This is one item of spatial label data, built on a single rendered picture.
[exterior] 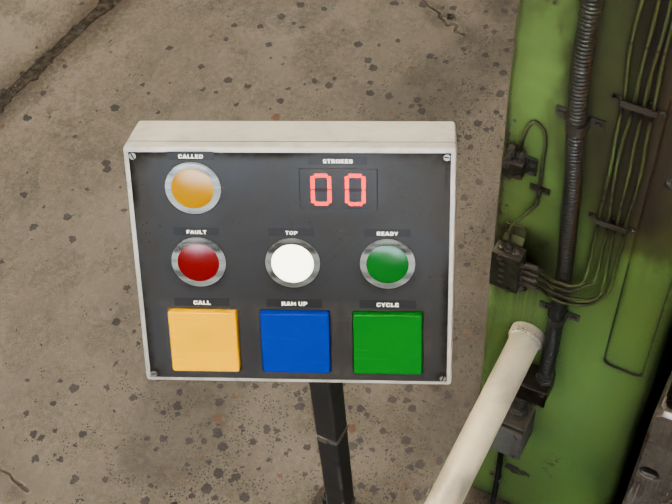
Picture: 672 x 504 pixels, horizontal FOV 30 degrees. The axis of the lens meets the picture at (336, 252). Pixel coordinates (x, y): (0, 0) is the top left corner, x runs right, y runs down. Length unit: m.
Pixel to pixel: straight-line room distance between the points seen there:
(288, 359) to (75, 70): 1.78
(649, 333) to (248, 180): 0.65
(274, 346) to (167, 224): 0.18
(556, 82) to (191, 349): 0.49
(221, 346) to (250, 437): 1.08
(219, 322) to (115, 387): 1.19
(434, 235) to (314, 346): 0.18
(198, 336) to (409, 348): 0.23
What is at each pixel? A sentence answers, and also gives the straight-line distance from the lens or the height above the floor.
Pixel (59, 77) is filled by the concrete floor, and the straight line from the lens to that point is 3.06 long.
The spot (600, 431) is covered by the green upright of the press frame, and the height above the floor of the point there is 0.42.
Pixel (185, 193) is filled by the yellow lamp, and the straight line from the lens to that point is 1.30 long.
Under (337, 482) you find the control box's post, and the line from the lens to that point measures 1.98.
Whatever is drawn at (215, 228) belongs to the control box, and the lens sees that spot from 1.32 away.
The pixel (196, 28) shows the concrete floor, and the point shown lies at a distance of 3.09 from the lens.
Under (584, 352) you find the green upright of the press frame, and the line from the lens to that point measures 1.81.
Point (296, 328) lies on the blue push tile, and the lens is 1.35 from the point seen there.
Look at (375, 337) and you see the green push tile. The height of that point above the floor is 1.02.
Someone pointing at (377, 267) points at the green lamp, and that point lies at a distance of 1.31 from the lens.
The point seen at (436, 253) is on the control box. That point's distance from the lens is 1.31.
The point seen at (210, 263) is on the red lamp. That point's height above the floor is 1.09.
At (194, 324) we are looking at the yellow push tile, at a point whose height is 1.03.
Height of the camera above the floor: 2.19
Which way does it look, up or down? 56 degrees down
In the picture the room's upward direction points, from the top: 5 degrees counter-clockwise
